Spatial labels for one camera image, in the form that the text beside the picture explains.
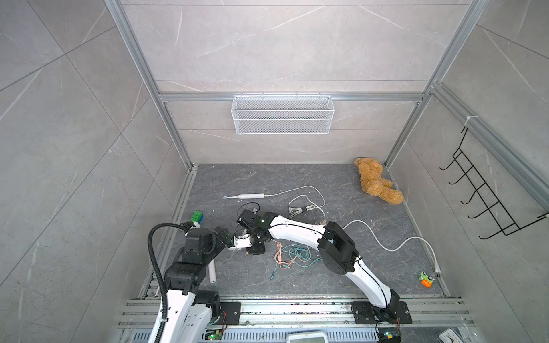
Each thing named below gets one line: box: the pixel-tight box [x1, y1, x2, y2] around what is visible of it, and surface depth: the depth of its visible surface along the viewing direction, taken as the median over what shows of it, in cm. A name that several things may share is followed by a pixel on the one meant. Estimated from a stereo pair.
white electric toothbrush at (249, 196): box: [223, 192, 268, 200], surface depth 106 cm
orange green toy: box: [418, 270, 435, 288], surface depth 81 cm
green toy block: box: [190, 210, 205, 224], surface depth 98 cm
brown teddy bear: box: [354, 157, 404, 205], surface depth 105 cm
